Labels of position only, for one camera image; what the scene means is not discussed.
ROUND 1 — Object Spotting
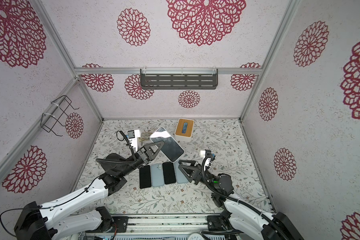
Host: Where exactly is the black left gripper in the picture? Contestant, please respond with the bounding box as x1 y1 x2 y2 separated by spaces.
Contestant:
120 141 165 178

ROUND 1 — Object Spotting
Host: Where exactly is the black phone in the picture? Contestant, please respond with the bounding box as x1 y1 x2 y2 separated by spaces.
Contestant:
162 162 177 185
150 127 185 163

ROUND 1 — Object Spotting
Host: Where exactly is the light blue phone case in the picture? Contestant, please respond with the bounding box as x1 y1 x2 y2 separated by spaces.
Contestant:
151 163 165 188

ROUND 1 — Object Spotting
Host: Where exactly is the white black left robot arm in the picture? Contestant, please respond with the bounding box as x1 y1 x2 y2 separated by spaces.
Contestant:
14 141 165 240

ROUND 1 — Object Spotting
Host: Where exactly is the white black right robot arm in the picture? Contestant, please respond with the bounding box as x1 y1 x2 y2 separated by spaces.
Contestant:
179 160 304 240

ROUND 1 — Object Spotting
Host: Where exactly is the clear plastic bag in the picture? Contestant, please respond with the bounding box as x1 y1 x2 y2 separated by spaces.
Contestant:
138 131 155 143

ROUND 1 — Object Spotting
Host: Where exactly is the white wooden-top tissue box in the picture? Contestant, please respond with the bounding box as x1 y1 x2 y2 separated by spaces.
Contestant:
174 119 195 143

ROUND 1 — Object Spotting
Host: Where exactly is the round white gauge dial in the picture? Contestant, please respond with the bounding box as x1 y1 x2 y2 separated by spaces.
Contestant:
188 233 206 240

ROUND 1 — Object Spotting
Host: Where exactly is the black corrugated right cable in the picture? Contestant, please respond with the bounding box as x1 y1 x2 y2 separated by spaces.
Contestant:
200 155 292 240

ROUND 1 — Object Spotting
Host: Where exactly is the black corrugated cable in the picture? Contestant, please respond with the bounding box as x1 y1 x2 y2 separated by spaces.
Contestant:
95 130 142 166
200 155 292 240

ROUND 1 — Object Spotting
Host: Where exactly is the black corrugated left cable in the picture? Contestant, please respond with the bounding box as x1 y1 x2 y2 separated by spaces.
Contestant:
95 130 142 166

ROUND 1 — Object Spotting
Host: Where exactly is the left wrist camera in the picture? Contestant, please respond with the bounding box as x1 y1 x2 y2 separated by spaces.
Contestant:
127 130 141 152

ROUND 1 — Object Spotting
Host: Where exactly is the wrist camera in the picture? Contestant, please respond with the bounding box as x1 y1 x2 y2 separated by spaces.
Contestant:
127 130 141 152
199 150 215 170

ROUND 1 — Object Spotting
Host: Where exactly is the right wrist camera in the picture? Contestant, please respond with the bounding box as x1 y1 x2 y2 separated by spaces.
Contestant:
199 150 215 170

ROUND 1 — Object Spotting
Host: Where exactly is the aluminium front rail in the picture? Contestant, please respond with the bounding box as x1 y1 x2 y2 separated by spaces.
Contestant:
70 213 277 238

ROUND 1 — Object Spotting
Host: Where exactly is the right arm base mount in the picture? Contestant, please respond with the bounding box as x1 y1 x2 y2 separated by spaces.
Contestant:
207 210 241 233

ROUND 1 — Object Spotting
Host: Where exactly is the grey slotted wall shelf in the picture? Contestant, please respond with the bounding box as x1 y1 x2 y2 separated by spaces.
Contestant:
140 69 219 90

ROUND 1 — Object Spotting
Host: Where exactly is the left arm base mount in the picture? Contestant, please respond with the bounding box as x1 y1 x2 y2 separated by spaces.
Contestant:
91 207 129 233

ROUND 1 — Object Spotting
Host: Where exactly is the black wire wall basket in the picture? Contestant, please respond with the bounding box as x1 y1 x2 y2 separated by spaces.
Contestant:
40 95 79 137

